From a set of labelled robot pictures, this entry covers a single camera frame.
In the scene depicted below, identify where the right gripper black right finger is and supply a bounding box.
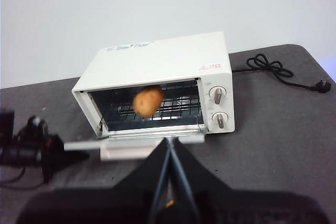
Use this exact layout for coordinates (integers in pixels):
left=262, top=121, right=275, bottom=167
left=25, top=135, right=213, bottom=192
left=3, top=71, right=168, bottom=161
left=170, top=138, right=330, bottom=224

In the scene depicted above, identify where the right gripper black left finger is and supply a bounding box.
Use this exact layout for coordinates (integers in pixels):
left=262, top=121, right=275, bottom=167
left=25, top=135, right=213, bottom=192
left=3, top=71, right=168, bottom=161
left=15, top=138, right=174, bottom=224

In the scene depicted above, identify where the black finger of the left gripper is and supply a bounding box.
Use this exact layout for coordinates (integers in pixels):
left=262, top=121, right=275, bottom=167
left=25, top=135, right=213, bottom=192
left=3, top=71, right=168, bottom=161
left=43, top=134, right=89, bottom=158
left=43, top=155, right=90, bottom=183

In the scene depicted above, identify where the oven door with beige handle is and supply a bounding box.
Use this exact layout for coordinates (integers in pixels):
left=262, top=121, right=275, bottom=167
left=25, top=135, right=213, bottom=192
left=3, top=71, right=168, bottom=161
left=64, top=129, right=205, bottom=162

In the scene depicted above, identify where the brown potato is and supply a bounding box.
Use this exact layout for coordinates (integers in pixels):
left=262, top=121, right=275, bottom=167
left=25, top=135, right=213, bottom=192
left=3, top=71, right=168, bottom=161
left=132, top=84, right=165, bottom=116

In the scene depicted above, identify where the beige oven knob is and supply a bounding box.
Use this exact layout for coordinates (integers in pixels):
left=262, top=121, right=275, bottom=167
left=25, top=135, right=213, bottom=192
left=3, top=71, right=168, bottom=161
left=211, top=111, right=229, bottom=130
left=209, top=86, right=228, bottom=105

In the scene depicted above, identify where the white toaster oven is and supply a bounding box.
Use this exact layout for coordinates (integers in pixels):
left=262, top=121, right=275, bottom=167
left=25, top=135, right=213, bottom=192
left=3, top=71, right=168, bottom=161
left=71, top=31, right=236, bottom=141

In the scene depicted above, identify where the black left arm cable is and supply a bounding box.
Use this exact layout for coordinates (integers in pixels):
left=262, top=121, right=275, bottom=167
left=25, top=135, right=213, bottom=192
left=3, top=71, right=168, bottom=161
left=0, top=166, right=44, bottom=190

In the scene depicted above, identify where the metal wire oven rack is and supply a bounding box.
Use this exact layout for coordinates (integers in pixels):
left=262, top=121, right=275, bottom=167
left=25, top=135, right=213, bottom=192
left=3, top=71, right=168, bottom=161
left=112, top=95, right=203, bottom=124

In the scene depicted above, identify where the black oven power cord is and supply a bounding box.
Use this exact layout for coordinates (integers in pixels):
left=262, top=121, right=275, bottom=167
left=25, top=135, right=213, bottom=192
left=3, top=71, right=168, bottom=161
left=232, top=53, right=333, bottom=95

